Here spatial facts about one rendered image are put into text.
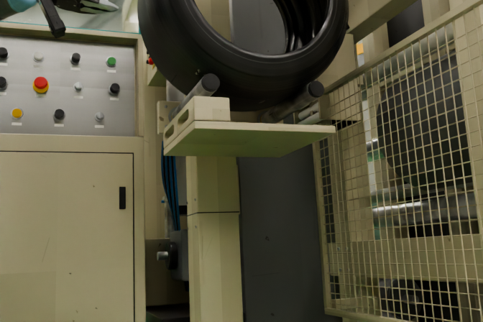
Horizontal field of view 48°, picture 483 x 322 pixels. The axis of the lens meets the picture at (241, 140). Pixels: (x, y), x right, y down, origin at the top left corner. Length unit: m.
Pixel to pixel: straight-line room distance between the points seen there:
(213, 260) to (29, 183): 0.62
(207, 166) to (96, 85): 0.54
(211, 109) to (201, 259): 0.51
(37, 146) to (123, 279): 0.50
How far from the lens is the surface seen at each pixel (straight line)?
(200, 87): 1.32
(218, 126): 1.28
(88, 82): 1.95
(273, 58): 1.36
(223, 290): 1.63
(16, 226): 1.81
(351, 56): 1.86
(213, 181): 1.64
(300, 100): 1.45
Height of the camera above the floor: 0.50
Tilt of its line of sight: 11 degrees up
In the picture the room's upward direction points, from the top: 3 degrees counter-clockwise
